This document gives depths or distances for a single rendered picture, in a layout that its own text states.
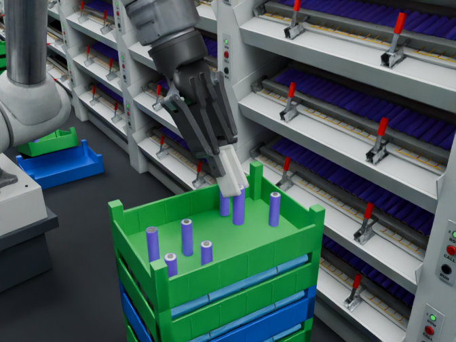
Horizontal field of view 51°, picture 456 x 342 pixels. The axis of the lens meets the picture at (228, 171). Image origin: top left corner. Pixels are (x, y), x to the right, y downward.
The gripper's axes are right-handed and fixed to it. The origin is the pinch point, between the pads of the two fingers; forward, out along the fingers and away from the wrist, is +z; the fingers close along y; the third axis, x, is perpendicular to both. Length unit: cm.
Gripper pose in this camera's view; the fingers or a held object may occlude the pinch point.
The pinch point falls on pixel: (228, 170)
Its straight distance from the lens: 70.7
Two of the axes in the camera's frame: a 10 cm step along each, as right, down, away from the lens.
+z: 3.7, 9.0, 2.5
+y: -4.9, 4.2, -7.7
